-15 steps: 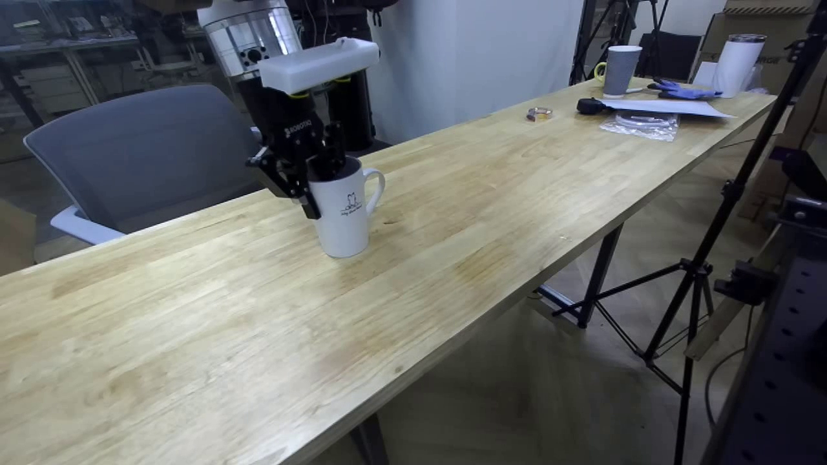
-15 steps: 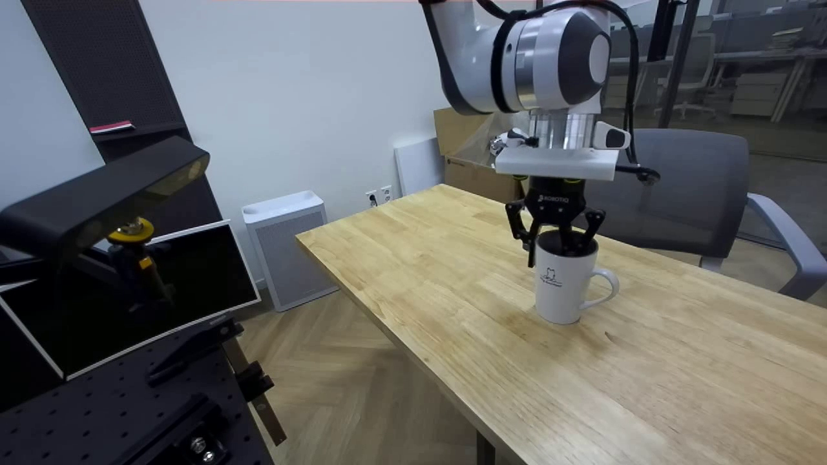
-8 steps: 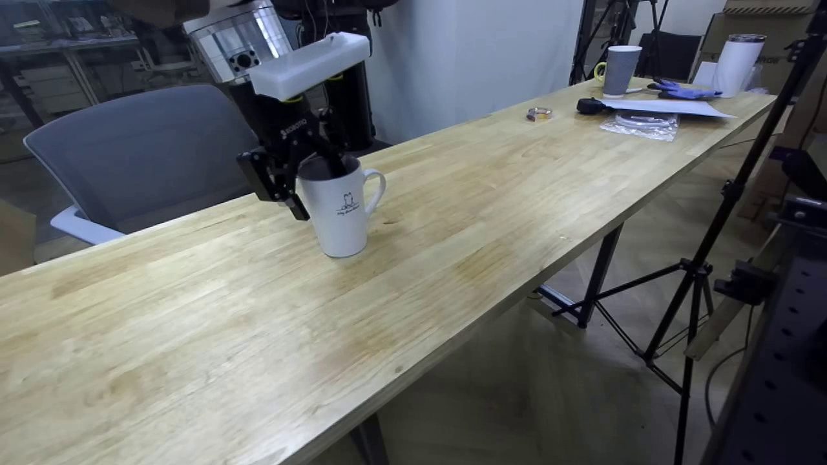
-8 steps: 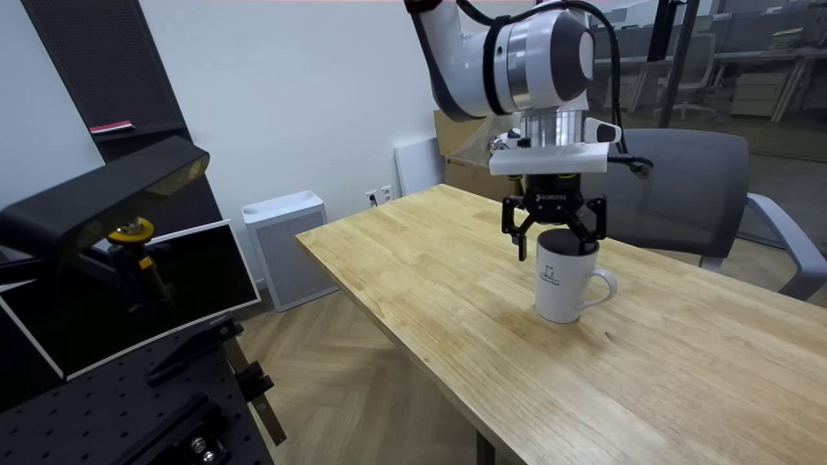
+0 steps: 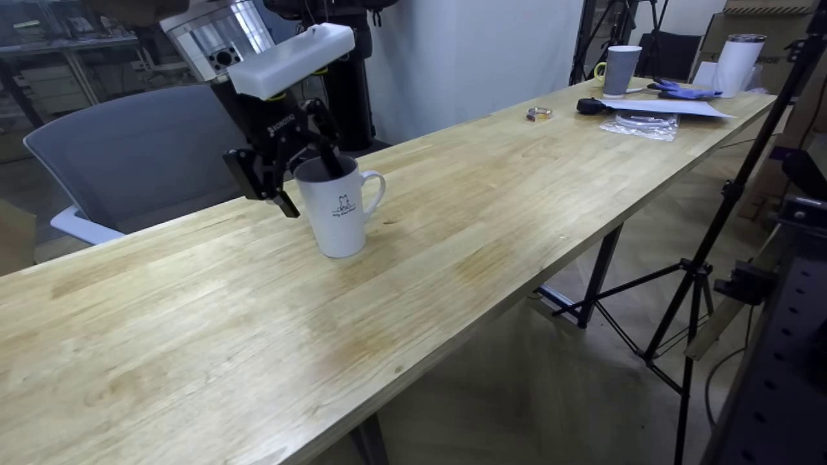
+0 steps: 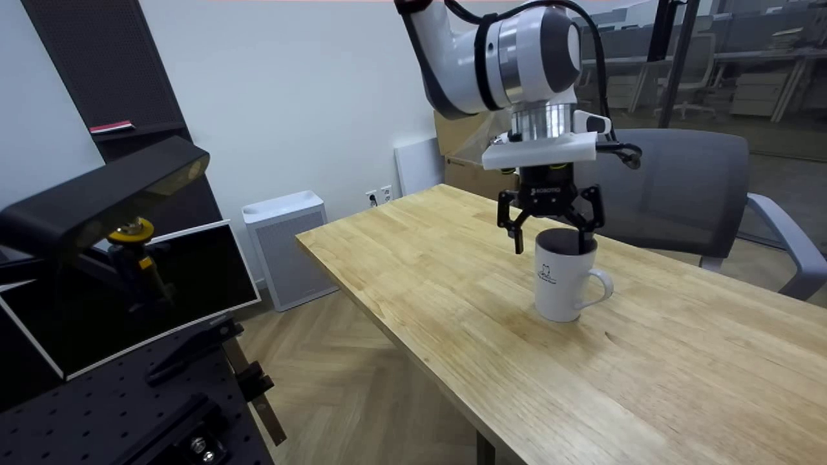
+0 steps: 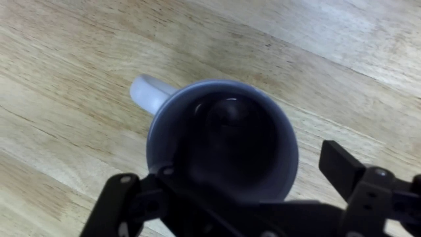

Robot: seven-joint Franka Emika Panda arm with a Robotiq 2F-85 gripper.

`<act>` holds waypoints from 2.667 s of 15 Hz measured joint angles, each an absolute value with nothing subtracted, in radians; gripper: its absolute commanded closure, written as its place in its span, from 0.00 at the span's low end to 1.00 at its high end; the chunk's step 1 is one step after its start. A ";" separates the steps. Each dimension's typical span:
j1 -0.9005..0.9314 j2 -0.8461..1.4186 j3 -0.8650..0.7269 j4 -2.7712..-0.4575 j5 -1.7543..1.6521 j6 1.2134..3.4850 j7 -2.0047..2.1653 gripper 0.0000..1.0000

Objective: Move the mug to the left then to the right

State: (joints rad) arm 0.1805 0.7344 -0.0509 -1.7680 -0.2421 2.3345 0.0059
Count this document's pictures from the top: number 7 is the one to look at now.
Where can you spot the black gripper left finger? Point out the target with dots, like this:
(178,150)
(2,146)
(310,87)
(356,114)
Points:
(132,205)

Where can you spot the white ceramic mug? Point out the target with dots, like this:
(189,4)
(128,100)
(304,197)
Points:
(281,145)

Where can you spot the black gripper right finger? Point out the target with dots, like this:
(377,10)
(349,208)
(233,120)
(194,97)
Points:
(373,197)

